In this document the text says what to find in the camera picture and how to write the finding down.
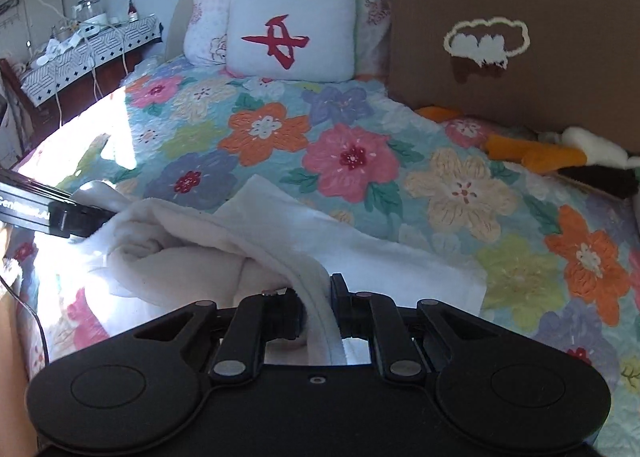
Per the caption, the brown pillow with cloud embroidery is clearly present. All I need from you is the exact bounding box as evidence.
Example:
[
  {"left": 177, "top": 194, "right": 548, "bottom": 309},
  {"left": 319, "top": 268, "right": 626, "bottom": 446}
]
[{"left": 385, "top": 0, "right": 640, "bottom": 133}]

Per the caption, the floral quilt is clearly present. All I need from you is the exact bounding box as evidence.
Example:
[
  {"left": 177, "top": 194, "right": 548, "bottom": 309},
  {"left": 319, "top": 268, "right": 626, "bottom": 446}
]
[{"left": 0, "top": 54, "right": 640, "bottom": 457}]

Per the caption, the side table with patterned cloth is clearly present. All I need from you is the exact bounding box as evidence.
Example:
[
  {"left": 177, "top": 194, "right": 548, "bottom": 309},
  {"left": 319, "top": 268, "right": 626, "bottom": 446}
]
[{"left": 17, "top": 14, "right": 163, "bottom": 105}]

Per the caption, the glass pot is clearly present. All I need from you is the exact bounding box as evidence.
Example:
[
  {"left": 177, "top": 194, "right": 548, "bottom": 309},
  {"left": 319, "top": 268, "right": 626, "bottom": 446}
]
[{"left": 50, "top": 20, "right": 76, "bottom": 43}]

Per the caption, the wooden side table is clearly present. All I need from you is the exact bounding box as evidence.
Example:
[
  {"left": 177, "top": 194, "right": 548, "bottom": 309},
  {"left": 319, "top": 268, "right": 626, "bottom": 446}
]
[{"left": 0, "top": 57, "right": 66, "bottom": 148}]

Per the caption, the white and orange plush toy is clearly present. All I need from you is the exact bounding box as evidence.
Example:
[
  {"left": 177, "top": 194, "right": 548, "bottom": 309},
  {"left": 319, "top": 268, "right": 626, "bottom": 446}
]
[{"left": 415, "top": 106, "right": 640, "bottom": 200}]

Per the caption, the glass jar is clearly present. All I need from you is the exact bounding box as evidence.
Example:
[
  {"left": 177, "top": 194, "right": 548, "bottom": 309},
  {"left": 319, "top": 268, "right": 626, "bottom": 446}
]
[{"left": 75, "top": 0, "right": 107, "bottom": 27}]

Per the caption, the white pillow with red symbol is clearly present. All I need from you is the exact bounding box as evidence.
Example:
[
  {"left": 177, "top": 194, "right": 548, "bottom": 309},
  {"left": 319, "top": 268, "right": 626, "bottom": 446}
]
[{"left": 225, "top": 0, "right": 358, "bottom": 83}]

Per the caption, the black cable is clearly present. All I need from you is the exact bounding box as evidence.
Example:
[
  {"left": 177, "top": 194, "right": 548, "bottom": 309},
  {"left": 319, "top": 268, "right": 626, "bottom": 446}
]
[{"left": 0, "top": 274, "right": 51, "bottom": 368}]

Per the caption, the person's left forearm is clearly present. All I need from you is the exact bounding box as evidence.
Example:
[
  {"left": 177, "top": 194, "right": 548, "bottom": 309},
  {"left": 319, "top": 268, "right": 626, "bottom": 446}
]
[{"left": 0, "top": 304, "right": 38, "bottom": 457}]

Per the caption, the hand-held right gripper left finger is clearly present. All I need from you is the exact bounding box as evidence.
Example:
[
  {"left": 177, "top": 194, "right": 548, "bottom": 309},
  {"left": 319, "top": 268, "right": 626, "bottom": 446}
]
[{"left": 135, "top": 288, "right": 306, "bottom": 385}]

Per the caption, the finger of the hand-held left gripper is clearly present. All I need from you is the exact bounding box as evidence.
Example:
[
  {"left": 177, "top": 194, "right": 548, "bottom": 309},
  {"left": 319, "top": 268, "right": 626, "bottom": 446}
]
[{"left": 50, "top": 196, "right": 124, "bottom": 241}]

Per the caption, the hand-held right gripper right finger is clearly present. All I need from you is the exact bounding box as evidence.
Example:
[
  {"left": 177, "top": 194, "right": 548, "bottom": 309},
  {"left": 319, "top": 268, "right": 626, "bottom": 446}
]
[{"left": 330, "top": 273, "right": 506, "bottom": 385}]

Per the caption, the white fleece garment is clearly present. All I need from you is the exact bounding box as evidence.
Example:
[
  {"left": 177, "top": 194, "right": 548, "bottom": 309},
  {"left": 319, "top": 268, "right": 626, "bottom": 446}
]
[{"left": 70, "top": 174, "right": 488, "bottom": 368}]

